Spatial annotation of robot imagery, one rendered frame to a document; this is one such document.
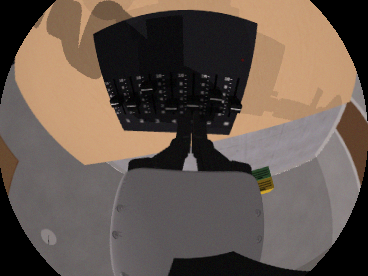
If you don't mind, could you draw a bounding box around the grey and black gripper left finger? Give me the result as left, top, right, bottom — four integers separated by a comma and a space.
128, 110, 192, 171

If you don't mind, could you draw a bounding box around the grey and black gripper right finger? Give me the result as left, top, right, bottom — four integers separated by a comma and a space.
191, 111, 252, 175

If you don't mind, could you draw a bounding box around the black lighting desk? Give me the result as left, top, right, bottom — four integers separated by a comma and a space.
93, 10, 257, 135

